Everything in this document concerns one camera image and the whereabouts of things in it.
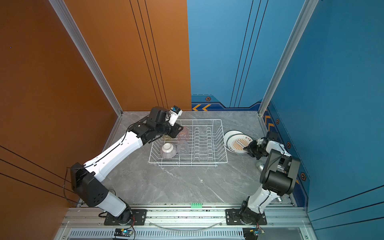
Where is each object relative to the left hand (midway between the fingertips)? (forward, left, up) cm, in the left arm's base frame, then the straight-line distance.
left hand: (181, 125), depth 79 cm
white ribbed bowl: (-5, +9, -20) cm, 22 cm away
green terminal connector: (-33, -9, -26) cm, 43 cm away
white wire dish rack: (+5, -12, -25) cm, 28 cm away
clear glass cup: (-5, 0, -15) cm, 15 cm away
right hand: (-2, -39, -20) cm, 44 cm away
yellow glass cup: (-3, +8, -9) cm, 12 cm away
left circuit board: (-45, +26, -27) cm, 59 cm away
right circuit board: (-45, -35, -26) cm, 62 cm away
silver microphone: (-13, -46, -22) cm, 53 cm away
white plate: (+10, -30, -22) cm, 39 cm away
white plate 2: (+4, -35, -22) cm, 42 cm away
